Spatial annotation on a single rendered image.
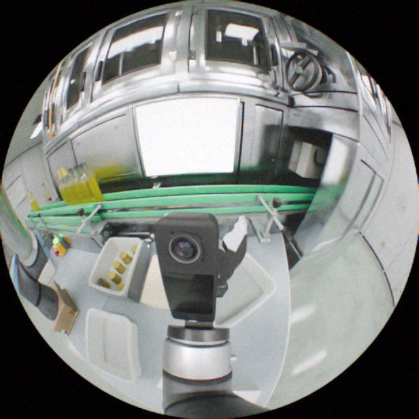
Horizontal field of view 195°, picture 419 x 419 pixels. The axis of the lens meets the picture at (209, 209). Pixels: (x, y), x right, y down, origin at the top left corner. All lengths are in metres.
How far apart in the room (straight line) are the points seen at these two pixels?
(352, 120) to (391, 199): 2.76
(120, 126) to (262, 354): 0.95
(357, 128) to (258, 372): 0.71
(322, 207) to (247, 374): 0.57
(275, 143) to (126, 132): 0.68
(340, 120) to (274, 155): 0.37
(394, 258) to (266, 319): 3.07
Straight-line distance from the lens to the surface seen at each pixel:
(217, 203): 0.44
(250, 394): 0.44
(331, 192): 0.48
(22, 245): 0.45
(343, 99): 0.52
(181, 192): 0.49
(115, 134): 0.65
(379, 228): 3.25
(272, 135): 0.65
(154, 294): 0.38
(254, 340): 0.44
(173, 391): 0.17
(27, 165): 6.73
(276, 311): 0.47
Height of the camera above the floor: 1.17
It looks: 36 degrees down
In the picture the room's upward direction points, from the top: straight up
